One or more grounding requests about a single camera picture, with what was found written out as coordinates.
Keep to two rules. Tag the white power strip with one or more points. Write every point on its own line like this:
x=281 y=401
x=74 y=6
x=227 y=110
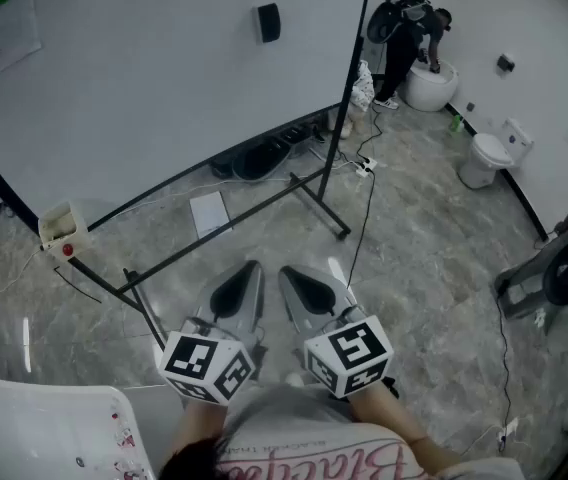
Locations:
x=366 y=166
x=507 y=430

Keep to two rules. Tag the black bag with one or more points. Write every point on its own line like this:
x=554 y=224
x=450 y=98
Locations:
x=259 y=160

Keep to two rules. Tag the person's right white shoe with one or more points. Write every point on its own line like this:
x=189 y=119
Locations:
x=294 y=380

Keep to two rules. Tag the white spotted cloth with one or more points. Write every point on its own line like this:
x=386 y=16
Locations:
x=362 y=88

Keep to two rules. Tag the grey black machine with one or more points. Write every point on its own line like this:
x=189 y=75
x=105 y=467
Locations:
x=554 y=273

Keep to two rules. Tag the large whiteboard on stand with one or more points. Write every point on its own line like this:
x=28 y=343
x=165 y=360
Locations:
x=331 y=133

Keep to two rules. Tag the small black box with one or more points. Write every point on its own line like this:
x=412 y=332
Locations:
x=259 y=355

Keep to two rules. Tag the green bottle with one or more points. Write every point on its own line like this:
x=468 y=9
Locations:
x=457 y=124

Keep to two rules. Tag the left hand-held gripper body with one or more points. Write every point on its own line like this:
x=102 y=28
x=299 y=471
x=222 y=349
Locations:
x=204 y=363

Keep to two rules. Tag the thin black stick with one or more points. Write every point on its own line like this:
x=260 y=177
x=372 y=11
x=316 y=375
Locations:
x=76 y=284

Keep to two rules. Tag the round white toilet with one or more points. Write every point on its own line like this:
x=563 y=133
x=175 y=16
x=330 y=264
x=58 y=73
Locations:
x=429 y=90

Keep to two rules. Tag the beige marker tray box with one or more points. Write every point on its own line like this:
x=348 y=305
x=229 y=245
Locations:
x=71 y=235

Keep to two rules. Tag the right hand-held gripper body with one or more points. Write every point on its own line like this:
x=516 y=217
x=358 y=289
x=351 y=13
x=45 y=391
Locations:
x=349 y=358

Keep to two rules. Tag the white plastic chair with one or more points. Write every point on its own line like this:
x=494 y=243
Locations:
x=39 y=428

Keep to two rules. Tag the black wall device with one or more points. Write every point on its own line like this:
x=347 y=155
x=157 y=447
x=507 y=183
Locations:
x=505 y=63

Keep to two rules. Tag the red round magnet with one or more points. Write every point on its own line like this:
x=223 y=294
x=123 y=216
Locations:
x=67 y=249

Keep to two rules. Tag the black white whiteboard eraser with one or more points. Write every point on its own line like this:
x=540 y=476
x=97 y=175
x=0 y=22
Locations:
x=267 y=23

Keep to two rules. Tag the person's left forearm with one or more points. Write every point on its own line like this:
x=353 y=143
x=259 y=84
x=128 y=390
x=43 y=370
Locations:
x=199 y=433

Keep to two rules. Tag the person's grey printed shirt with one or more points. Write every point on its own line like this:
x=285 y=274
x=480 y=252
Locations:
x=314 y=428

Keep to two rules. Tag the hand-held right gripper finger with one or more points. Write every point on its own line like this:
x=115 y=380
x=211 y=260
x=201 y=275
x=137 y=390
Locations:
x=294 y=308
x=341 y=303

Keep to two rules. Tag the person's right forearm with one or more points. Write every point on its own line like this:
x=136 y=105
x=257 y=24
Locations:
x=389 y=418

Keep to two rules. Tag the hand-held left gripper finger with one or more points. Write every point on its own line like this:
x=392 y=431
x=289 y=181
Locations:
x=254 y=308
x=211 y=308

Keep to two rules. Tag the white flat panel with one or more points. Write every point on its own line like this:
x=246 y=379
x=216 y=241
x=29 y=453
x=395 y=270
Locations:
x=209 y=213

